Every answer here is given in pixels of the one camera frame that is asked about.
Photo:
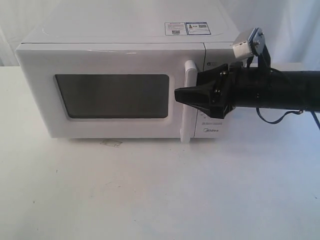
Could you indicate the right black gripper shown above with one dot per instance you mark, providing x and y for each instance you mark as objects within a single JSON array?
[{"x": 216, "y": 101}]

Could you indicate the white microwave door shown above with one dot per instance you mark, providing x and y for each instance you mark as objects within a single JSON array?
[{"x": 113, "y": 90}]

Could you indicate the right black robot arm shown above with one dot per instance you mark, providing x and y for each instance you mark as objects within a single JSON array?
[{"x": 270, "y": 88}]

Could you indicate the white microwave oven body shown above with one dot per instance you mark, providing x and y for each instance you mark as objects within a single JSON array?
[{"x": 114, "y": 28}]

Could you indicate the blue warning sticker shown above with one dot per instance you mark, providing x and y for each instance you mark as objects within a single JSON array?
[{"x": 187, "y": 29}]

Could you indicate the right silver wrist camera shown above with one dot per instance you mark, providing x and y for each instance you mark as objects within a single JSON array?
[{"x": 249, "y": 43}]

